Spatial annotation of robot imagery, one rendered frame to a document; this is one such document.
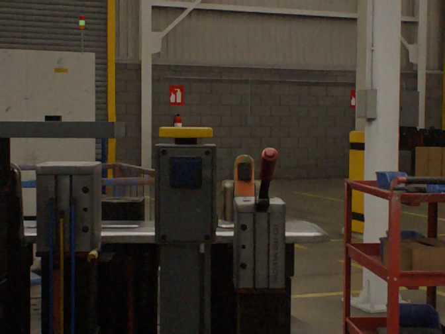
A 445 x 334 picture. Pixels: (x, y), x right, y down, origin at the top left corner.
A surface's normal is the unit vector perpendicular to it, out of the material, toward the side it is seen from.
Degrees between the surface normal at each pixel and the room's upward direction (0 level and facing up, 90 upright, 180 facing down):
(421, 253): 90
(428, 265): 90
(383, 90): 90
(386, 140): 90
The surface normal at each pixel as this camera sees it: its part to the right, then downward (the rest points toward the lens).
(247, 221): 0.04, 0.05
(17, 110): 0.37, 0.05
